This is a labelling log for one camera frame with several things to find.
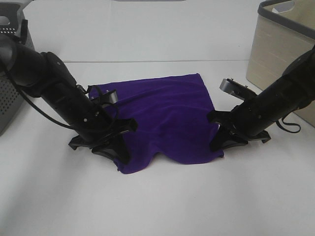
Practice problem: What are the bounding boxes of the purple towel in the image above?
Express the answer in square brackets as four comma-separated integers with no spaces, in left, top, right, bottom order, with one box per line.
[89,73,223,174]

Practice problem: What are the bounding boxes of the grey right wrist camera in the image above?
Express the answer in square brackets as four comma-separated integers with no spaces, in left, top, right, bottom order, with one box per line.
[220,79,257,101]

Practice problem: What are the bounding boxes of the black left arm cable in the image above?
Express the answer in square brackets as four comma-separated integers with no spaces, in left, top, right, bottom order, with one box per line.
[0,53,119,130]

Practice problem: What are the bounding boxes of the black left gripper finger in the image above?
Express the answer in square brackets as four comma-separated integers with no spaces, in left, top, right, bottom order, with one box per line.
[68,136,97,150]
[92,137,129,164]

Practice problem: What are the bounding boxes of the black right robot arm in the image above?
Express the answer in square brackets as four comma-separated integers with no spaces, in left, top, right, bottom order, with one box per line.
[207,49,315,151]

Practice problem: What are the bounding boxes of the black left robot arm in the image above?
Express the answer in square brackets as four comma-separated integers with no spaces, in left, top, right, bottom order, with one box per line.
[0,34,137,164]

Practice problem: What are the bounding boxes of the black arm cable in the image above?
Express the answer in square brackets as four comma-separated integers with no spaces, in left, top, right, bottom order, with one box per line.
[0,53,119,130]
[277,117,302,134]

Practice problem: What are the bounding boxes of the beige bin with grey rim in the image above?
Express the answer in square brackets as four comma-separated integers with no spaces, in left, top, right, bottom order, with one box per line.
[246,0,315,125]

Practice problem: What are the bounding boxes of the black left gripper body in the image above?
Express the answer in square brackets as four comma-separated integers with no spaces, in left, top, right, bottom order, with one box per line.
[41,83,137,146]

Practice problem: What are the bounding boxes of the grey perforated plastic basket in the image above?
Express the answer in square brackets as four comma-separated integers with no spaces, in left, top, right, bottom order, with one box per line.
[0,0,34,134]

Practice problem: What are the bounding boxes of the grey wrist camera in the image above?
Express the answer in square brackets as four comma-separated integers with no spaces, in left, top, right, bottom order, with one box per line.
[76,85,118,107]
[220,79,257,101]

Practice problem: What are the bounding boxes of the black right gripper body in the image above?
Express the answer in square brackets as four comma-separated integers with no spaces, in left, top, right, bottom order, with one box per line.
[207,85,283,142]

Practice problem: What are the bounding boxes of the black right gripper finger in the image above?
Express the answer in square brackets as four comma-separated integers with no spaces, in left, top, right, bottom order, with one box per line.
[251,131,271,144]
[210,122,248,151]

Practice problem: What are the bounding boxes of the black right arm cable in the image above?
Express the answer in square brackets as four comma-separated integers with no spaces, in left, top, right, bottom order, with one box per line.
[277,117,302,134]

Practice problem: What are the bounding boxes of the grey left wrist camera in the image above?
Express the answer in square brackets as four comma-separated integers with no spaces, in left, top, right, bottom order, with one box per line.
[76,85,118,107]

